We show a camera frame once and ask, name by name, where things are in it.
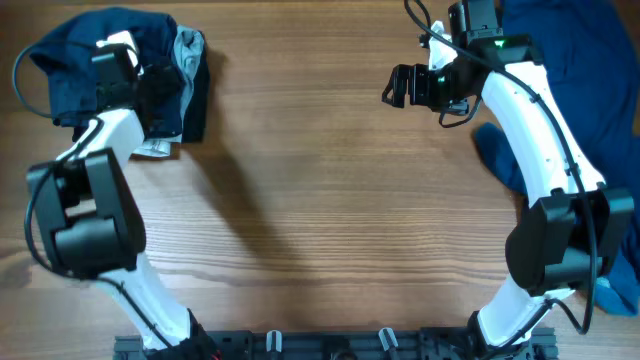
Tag dark navy shorts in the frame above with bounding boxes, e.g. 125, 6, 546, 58
30, 7, 183, 141

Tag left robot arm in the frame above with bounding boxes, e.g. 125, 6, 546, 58
24, 43, 202, 358

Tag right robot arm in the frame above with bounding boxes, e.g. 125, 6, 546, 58
381, 1, 634, 358

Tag folded light denim garment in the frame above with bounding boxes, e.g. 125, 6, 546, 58
134, 25, 207, 158

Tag folded black garment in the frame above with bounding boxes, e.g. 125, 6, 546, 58
69, 32, 211, 145

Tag crumpled teal blue garment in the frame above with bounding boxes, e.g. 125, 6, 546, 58
473, 0, 639, 316

